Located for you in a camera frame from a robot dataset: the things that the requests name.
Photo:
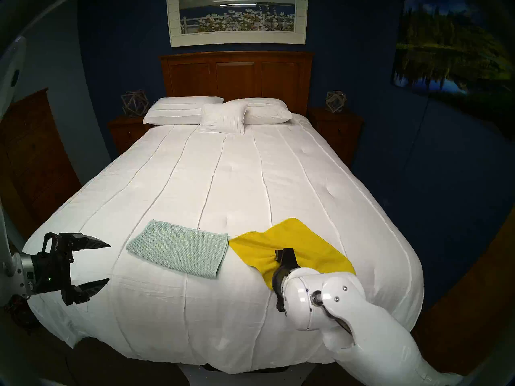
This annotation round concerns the white bed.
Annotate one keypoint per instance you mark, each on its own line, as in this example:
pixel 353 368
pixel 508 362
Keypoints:
pixel 225 180

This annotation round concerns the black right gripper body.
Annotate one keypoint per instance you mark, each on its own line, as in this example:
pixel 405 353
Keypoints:
pixel 277 282

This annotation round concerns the long white pillow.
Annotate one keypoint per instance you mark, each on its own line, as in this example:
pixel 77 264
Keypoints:
pixel 173 109
pixel 269 111

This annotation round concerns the mint green hand towel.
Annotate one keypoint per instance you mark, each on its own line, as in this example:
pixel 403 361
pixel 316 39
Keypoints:
pixel 177 246

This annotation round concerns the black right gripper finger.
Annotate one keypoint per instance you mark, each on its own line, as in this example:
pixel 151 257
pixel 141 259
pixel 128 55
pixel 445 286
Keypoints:
pixel 285 254

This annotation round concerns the brown wooden nightstand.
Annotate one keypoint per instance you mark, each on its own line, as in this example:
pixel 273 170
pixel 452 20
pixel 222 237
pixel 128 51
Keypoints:
pixel 124 134
pixel 336 132

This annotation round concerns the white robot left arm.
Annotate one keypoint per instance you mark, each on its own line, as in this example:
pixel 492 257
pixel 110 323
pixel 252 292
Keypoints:
pixel 10 274

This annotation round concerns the brown wooden headboard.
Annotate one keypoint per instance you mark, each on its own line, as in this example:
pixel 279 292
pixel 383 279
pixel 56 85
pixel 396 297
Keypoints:
pixel 237 75

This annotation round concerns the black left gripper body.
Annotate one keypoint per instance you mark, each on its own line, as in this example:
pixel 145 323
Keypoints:
pixel 52 268

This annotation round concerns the forest lake wall poster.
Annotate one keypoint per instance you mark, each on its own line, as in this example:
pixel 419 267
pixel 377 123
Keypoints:
pixel 442 47

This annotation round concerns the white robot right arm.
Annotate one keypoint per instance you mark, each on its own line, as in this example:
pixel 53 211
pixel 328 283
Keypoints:
pixel 354 309

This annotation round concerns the brown wooden dresser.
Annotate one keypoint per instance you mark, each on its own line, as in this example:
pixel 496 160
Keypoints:
pixel 36 156

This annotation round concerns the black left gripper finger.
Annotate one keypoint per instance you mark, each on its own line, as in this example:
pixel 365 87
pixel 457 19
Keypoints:
pixel 84 292
pixel 86 241

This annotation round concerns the yellow hand towel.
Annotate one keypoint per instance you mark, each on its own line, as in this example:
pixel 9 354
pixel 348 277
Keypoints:
pixel 305 236

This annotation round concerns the framed flower seascape picture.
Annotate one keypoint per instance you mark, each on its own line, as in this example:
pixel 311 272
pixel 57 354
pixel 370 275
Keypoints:
pixel 237 23

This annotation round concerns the small square white pillow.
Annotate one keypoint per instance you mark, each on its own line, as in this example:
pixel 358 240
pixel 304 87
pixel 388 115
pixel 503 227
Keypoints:
pixel 223 120

